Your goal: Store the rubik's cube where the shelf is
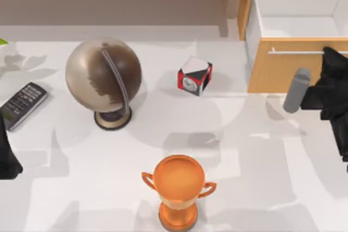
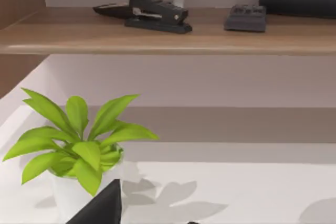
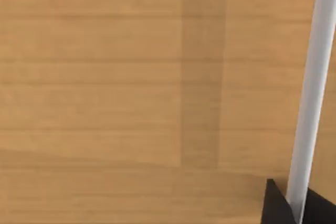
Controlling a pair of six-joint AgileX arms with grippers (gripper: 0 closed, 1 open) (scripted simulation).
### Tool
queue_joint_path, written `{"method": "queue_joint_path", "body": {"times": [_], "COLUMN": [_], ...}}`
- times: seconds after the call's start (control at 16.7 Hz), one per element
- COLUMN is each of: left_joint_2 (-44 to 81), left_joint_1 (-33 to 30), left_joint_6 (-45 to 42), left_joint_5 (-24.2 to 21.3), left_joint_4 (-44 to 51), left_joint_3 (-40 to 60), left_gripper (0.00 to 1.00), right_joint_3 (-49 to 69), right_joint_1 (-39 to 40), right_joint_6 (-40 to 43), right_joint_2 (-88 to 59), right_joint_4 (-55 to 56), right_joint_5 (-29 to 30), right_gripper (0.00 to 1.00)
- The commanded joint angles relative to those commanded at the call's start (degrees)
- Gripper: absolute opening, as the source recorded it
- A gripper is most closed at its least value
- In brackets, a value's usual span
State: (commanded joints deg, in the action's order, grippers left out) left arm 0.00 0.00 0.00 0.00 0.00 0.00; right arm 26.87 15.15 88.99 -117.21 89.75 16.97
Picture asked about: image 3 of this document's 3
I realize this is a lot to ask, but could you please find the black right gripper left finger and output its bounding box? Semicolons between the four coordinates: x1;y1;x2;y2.
260;178;299;224

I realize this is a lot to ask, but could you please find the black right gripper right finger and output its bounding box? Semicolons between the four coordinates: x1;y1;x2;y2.
301;187;336;224

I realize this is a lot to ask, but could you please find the long metal handle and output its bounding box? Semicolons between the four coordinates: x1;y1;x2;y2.
285;0;336;224

